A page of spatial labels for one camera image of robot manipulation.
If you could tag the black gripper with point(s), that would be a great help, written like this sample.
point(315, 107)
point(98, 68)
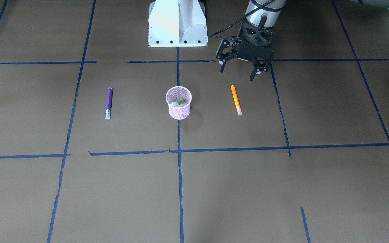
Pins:
point(226, 51)

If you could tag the orange marker pen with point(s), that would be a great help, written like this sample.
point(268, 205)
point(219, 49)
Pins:
point(236, 100)

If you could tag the green marker pen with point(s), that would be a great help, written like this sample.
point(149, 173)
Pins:
point(178, 103)

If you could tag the purple marker pen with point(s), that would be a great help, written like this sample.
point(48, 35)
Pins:
point(109, 103)

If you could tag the pink mesh pen holder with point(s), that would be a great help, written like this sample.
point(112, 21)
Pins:
point(178, 99)

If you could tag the white pillar with base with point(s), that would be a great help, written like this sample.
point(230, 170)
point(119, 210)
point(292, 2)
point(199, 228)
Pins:
point(177, 23)

